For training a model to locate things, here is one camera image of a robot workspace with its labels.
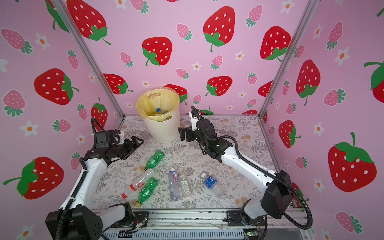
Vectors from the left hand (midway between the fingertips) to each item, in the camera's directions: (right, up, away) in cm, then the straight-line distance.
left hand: (139, 144), depth 80 cm
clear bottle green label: (+27, -25, -2) cm, 37 cm away
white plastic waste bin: (+10, +6, +14) cm, 18 cm away
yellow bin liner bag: (+4, +26, +22) cm, 34 cm away
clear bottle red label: (-1, -23, +2) cm, 23 cm away
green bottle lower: (+5, -24, -1) cm, 25 cm away
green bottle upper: (+6, -10, +10) cm, 15 cm away
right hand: (+26, +10, -6) cm, 28 cm away
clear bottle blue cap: (+8, +20, +27) cm, 35 cm away
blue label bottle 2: (+39, -21, +1) cm, 45 cm away
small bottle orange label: (+9, +16, +1) cm, 18 cm away
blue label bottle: (+3, +22, +26) cm, 35 cm away
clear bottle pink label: (+19, -23, +2) cm, 29 cm away
